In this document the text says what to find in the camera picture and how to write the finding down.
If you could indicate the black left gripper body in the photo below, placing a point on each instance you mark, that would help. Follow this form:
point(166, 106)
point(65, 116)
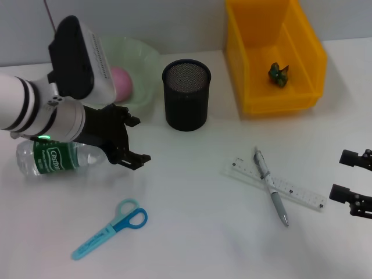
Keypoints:
point(107, 130)

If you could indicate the blue teal scissors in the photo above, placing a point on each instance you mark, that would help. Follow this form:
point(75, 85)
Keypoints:
point(128, 221)

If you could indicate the yellow plastic bin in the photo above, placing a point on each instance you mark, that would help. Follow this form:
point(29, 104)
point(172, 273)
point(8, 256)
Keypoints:
point(261, 96)

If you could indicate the translucent green fruit plate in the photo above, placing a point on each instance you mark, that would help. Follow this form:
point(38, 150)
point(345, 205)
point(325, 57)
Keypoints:
point(142, 69)

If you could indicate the green plastic wrapper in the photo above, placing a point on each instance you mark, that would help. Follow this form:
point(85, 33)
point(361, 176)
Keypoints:
point(278, 75)

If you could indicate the transparent plastic ruler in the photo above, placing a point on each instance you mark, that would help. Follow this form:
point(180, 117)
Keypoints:
point(293, 187)

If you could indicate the black mesh pen holder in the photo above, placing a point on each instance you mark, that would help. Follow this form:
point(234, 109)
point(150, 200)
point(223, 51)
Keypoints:
point(186, 101)

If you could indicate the white grey ballpoint pen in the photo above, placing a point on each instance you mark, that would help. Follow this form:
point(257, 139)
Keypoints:
point(266, 174)

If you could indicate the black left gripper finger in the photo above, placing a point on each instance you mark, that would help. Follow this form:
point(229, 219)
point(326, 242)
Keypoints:
point(133, 161)
point(132, 120)

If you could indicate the pink peach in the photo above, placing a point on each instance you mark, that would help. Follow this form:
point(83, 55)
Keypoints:
point(123, 82)

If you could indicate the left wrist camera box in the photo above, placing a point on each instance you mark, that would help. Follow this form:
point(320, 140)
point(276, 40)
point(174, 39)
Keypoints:
point(78, 64)

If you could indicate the clear green-label water bottle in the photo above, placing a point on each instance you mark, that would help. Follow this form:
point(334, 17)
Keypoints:
point(52, 160)

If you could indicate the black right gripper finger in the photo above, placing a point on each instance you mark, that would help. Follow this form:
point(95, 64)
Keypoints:
point(338, 193)
point(348, 158)

